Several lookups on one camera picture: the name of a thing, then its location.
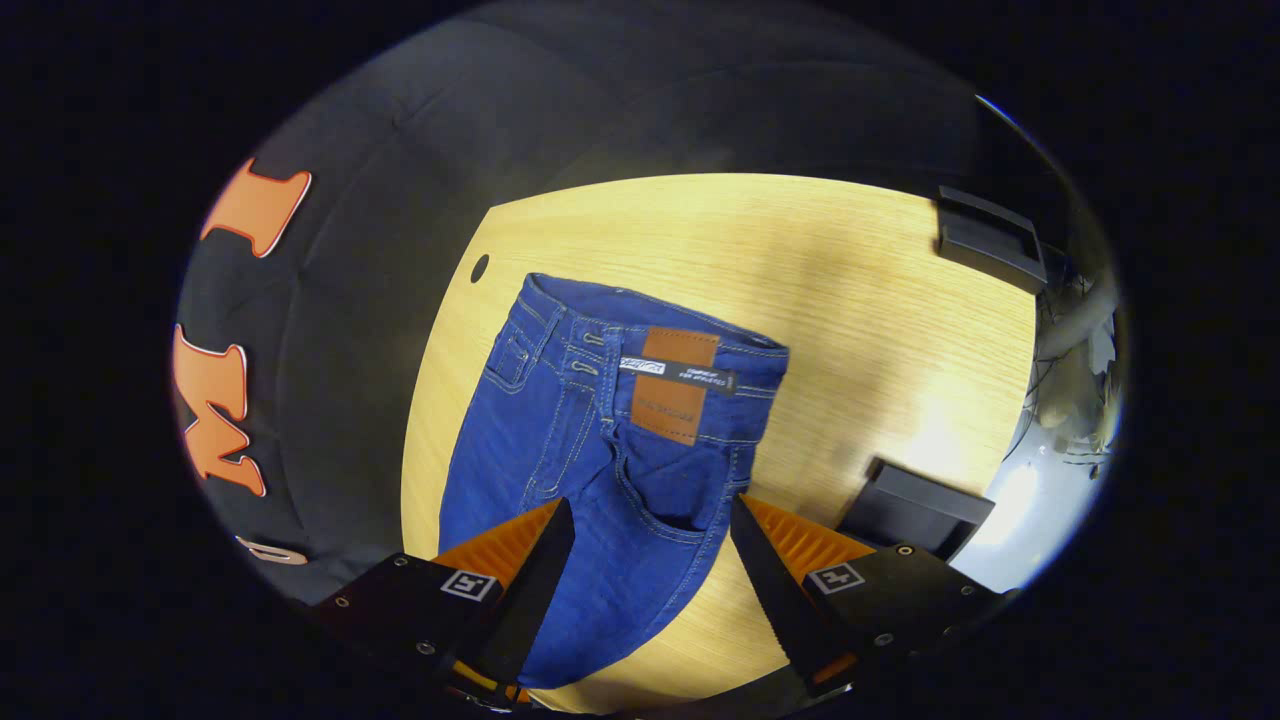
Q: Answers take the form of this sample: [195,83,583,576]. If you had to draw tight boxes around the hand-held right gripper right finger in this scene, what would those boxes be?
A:
[730,492,1011,701]

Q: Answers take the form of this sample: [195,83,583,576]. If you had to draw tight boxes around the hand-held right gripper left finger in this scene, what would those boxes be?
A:
[310,497,578,706]

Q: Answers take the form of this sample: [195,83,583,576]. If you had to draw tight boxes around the blue jeans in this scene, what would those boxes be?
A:
[438,272,791,691]

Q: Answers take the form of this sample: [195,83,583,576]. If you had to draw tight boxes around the black plastic box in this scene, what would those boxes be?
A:
[838,458,997,563]

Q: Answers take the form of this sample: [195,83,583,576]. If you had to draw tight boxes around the black backdrop cloth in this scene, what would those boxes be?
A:
[170,20,1061,606]

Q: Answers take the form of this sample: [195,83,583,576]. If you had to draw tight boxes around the black plastic bracket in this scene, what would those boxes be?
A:
[937,185,1049,294]

